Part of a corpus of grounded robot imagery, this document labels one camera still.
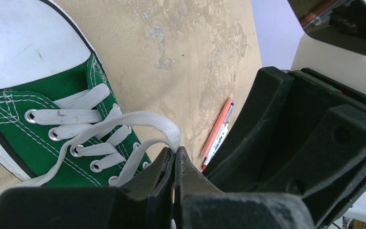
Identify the white shoelace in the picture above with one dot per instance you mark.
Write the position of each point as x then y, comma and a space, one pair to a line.
142, 118

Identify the red white marker pen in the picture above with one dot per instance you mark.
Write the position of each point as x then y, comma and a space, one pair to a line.
216, 144

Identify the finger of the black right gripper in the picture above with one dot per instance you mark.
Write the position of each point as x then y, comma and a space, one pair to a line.
242, 153
326, 200

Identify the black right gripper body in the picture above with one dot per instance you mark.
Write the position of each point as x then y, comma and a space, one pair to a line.
320, 133

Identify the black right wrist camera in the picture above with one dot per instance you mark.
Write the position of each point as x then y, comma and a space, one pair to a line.
334, 39

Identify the green canvas sneaker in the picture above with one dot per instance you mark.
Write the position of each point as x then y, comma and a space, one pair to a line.
53, 86

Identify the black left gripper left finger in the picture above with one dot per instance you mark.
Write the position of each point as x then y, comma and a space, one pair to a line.
145, 202

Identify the orange marker pen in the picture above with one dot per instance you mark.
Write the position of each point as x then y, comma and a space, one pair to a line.
221, 119

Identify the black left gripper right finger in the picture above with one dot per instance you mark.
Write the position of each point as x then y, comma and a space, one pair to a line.
201, 205

